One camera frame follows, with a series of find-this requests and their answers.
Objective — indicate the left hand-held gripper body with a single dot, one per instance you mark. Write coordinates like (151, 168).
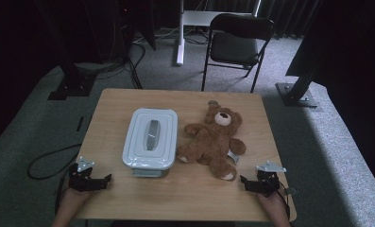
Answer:
(81, 181)

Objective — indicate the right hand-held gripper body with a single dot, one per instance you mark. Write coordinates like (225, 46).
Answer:
(268, 181)

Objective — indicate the transparent brown storage box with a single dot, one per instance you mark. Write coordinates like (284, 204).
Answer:
(149, 172)

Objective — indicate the brown teddy bear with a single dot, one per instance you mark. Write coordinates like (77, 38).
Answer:
(212, 142)

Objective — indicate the pale blue box lid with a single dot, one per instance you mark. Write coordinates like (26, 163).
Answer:
(150, 138)

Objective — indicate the person's left hand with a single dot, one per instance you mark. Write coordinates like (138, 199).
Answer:
(75, 197)

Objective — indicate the person's right hand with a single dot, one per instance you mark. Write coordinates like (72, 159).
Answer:
(271, 203)

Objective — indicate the grey tape piece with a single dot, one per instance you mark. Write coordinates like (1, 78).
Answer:
(291, 190)

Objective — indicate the black tape strip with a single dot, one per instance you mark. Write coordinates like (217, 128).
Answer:
(80, 123)

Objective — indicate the black metal stand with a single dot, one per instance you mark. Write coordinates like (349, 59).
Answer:
(297, 94)
(71, 85)

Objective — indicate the black folding chair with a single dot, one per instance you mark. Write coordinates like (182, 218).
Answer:
(235, 47)

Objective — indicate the white desk frame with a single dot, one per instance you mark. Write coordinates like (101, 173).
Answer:
(180, 47)

